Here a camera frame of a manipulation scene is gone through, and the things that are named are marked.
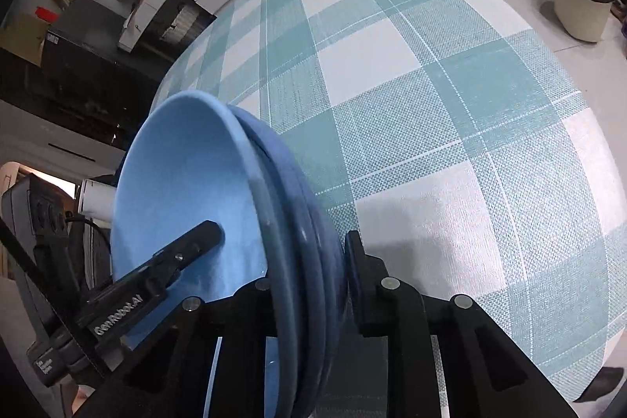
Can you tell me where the black refrigerator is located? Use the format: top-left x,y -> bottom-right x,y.
40,0 -> 169,109

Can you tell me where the light blue bowl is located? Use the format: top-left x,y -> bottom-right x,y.
112,91 -> 268,301

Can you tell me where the white electric kettle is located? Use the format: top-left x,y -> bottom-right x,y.
78,179 -> 116,223

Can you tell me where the woven laundry basket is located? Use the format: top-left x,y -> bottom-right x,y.
159,4 -> 216,49

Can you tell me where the teal plaid tablecloth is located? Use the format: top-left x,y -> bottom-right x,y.
155,0 -> 626,401

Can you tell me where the person's hand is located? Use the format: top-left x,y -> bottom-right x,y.
71,385 -> 94,415

